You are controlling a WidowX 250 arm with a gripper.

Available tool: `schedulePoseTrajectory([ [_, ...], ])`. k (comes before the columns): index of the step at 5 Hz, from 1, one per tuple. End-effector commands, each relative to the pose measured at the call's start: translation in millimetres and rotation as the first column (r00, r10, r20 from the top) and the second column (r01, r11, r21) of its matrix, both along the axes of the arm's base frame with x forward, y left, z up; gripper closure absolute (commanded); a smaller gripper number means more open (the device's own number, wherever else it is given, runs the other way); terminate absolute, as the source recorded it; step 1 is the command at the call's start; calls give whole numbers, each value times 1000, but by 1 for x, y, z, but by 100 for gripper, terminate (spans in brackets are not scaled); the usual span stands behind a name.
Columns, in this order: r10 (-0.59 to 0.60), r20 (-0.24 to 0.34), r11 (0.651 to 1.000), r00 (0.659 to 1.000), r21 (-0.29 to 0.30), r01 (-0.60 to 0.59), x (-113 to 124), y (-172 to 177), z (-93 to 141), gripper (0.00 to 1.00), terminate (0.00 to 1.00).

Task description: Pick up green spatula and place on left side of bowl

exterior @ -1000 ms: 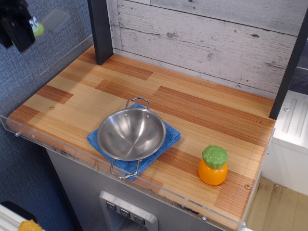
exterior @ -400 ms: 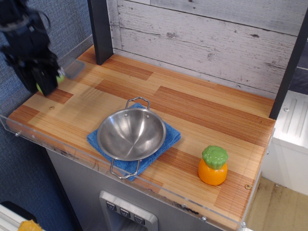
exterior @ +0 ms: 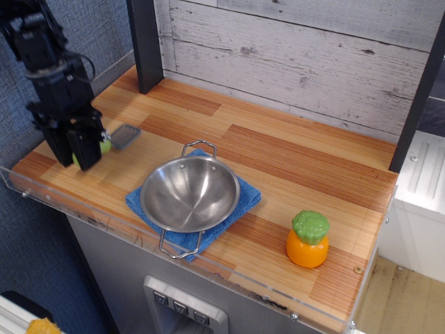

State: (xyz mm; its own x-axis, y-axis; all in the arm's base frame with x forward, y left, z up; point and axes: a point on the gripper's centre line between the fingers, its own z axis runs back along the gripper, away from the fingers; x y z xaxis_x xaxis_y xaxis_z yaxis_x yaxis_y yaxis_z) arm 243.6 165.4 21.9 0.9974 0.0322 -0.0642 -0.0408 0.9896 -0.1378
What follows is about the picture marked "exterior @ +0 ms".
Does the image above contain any dark grey right post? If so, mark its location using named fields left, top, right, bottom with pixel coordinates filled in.
left=389, top=15, right=444, bottom=173

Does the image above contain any green handled grey spatula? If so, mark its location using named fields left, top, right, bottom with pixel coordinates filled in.
left=72, top=124, right=141, bottom=167

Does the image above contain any blue folded cloth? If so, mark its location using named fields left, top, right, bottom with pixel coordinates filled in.
left=124, top=148, right=262, bottom=263

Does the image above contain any dark grey post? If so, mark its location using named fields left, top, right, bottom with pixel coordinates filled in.
left=389, top=15, right=444, bottom=173
left=127, top=0, right=164, bottom=94

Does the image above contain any white ridged side counter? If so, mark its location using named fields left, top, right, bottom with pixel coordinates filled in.
left=378, top=131, right=444, bottom=282

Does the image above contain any clear acrylic guard rail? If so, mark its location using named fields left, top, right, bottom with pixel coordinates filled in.
left=0, top=48, right=390, bottom=331

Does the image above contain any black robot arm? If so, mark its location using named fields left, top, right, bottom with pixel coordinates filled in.
left=1, top=1, right=110, bottom=170

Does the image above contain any silver dispenser button panel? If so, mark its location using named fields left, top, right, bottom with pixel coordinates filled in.
left=143, top=275, right=229, bottom=333

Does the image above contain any yellow object bottom left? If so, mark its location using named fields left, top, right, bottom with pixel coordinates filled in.
left=25, top=318, right=62, bottom=334

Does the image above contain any dark grey left post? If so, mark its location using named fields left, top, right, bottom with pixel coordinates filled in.
left=127, top=0, right=164, bottom=94

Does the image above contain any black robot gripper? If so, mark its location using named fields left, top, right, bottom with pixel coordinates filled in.
left=26, top=64, right=110, bottom=170

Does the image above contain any silver metal pan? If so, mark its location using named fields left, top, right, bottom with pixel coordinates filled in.
left=140, top=140, right=241, bottom=260

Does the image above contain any orange toy carrot green top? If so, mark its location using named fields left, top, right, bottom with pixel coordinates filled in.
left=286, top=210, right=330, bottom=268

